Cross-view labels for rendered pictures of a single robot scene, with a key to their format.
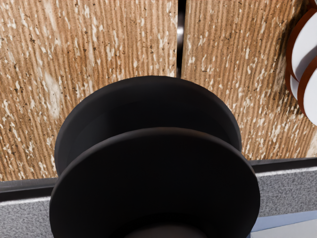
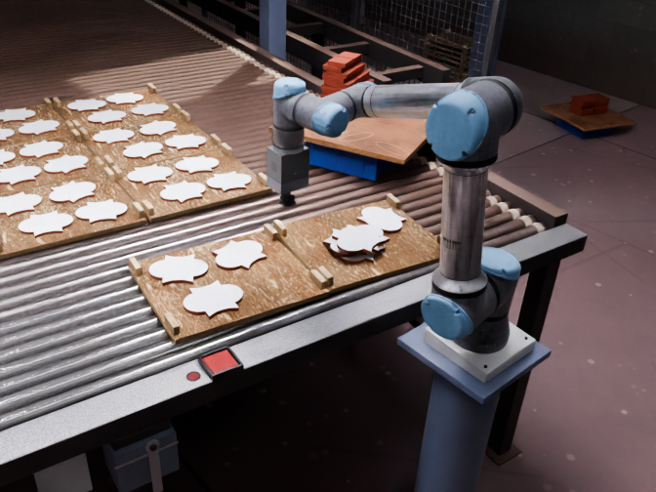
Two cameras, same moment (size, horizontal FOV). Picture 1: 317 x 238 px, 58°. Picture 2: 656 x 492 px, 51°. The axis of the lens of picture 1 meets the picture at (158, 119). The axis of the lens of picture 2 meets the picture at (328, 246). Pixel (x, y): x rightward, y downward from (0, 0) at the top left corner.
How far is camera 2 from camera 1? 1.76 m
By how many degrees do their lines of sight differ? 83
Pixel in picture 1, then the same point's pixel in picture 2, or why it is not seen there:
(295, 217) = not seen: hidden behind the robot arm
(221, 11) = (309, 257)
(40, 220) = (288, 336)
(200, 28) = (307, 260)
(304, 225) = not seen: hidden behind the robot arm
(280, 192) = (391, 297)
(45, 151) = (277, 298)
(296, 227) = not seen: hidden behind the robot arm
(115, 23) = (283, 266)
